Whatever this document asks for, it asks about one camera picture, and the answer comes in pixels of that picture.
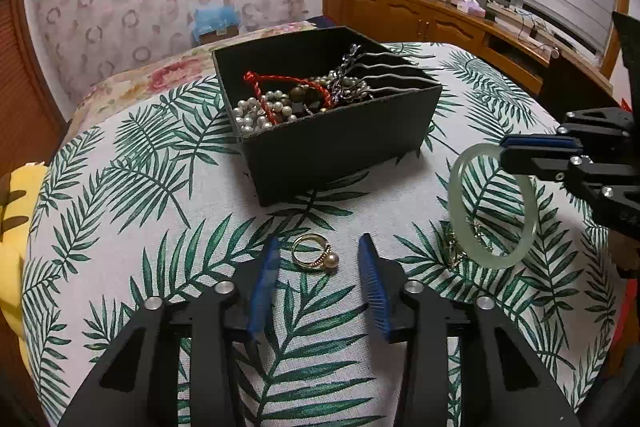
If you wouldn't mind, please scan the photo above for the small cardboard box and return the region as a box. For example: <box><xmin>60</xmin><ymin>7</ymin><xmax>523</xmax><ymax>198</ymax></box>
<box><xmin>197</xmin><ymin>27</ymin><xmax>241</xmax><ymax>45</ymax></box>

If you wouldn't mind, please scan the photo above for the blue plastic bag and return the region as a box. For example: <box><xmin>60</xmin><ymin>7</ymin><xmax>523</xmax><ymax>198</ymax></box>
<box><xmin>192</xmin><ymin>4</ymin><xmax>243</xmax><ymax>32</ymax></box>

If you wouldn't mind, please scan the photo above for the gold pearl ring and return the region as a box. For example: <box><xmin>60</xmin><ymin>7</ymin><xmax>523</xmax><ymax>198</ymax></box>
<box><xmin>291</xmin><ymin>233</ymin><xmax>341</xmax><ymax>275</ymax></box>

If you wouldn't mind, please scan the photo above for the yellow plush toy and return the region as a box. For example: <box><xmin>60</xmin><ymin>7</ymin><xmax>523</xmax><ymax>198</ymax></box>
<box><xmin>0</xmin><ymin>163</ymin><xmax>48</xmax><ymax>323</ymax></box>

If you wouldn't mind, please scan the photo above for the wooden sideboard cabinet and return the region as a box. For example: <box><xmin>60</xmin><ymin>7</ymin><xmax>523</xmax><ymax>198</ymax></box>
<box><xmin>322</xmin><ymin>0</ymin><xmax>621</xmax><ymax>108</ymax></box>

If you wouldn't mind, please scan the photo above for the navy blanket with red edge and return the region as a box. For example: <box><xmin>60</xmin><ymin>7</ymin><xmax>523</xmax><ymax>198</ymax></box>
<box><xmin>300</xmin><ymin>14</ymin><xmax>351</xmax><ymax>31</ymax></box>

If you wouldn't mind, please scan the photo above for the pale green jade bangle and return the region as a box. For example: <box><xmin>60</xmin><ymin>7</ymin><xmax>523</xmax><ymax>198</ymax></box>
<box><xmin>447</xmin><ymin>144</ymin><xmax>540</xmax><ymax>269</ymax></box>

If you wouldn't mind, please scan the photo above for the leaf print tablecloth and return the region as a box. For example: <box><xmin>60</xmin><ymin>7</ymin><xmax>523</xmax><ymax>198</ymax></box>
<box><xmin>20</xmin><ymin>42</ymin><xmax>626</xmax><ymax>427</ymax></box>

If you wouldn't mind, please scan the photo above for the red braided cord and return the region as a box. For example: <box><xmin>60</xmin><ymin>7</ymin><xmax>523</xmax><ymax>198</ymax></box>
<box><xmin>243</xmin><ymin>71</ymin><xmax>333</xmax><ymax>125</ymax></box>

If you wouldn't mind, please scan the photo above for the white pearl necklace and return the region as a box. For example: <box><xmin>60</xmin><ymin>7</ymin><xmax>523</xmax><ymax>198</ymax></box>
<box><xmin>232</xmin><ymin>74</ymin><xmax>371</xmax><ymax>138</ymax></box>

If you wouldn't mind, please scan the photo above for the white power strip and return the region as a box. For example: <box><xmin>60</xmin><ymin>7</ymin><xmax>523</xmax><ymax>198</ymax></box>
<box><xmin>487</xmin><ymin>2</ymin><xmax>561</xmax><ymax>52</ymax></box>

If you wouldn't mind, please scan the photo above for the silver chain bracelet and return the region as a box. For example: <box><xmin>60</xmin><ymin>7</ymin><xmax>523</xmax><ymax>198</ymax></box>
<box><xmin>440</xmin><ymin>217</ymin><xmax>493</xmax><ymax>269</ymax></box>

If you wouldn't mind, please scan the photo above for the silver hair comb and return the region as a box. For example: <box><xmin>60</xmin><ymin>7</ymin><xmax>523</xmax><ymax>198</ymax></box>
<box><xmin>327</xmin><ymin>43</ymin><xmax>437</xmax><ymax>104</ymax></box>

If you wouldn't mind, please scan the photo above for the wooden louvered wardrobe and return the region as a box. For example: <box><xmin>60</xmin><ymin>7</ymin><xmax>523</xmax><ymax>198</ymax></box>
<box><xmin>0</xmin><ymin>0</ymin><xmax>66</xmax><ymax>178</ymax></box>

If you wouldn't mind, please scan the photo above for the black square storage box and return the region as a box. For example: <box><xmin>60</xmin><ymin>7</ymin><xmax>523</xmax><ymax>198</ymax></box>
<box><xmin>212</xmin><ymin>26</ymin><xmax>443</xmax><ymax>208</ymax></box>

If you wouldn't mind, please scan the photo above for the floral bed blanket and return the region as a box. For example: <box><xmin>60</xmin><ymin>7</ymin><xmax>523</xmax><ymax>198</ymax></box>
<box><xmin>65</xmin><ymin>21</ymin><xmax>321</xmax><ymax>128</ymax></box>

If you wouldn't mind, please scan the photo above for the brown wooden bead bracelet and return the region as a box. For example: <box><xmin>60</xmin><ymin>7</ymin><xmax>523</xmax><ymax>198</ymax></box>
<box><xmin>287</xmin><ymin>84</ymin><xmax>328</xmax><ymax>115</ymax></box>

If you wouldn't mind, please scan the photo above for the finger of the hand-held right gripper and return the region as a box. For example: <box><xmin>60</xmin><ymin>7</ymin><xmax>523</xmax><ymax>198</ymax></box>
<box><xmin>499</xmin><ymin>151</ymin><xmax>640</xmax><ymax>240</ymax></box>
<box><xmin>500</xmin><ymin>106</ymin><xmax>640</xmax><ymax>152</ymax></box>

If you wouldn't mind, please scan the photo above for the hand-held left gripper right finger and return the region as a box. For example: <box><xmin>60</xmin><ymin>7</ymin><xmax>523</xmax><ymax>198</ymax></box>
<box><xmin>356</xmin><ymin>233</ymin><xmax>583</xmax><ymax>427</ymax></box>

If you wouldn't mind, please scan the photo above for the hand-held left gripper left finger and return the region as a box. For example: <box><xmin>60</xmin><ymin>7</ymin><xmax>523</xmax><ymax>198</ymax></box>
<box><xmin>57</xmin><ymin>234</ymin><xmax>283</xmax><ymax>427</ymax></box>

